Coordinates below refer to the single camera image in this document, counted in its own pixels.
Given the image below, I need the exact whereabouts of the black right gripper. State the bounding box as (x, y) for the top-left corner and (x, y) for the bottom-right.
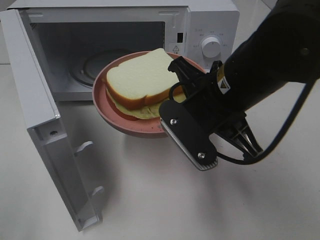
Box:
(168, 42), (310, 158)

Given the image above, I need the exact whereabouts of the white microwave oven body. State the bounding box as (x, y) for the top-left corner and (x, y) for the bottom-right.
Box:
(6, 0), (240, 101)

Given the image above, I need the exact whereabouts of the white microwave door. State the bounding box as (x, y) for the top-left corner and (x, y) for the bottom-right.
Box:
(0, 9), (104, 231)

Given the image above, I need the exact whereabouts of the white bread sandwich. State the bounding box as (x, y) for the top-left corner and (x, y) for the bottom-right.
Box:
(105, 48), (179, 120)

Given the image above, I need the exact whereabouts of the upper white power knob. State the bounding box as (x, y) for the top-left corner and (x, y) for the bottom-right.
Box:
(201, 36), (221, 58)

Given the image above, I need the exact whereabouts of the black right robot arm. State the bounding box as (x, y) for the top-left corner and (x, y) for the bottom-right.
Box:
(159, 0), (320, 168)

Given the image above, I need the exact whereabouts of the glass microwave turntable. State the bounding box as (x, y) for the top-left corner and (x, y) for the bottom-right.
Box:
(68, 48), (132, 88)

